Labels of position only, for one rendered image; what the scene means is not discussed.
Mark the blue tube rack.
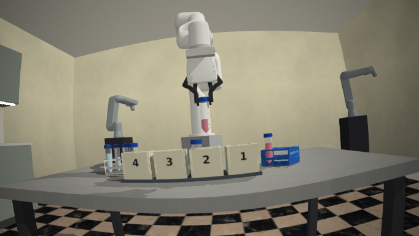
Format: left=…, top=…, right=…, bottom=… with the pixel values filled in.
left=261, top=146, right=300, bottom=166

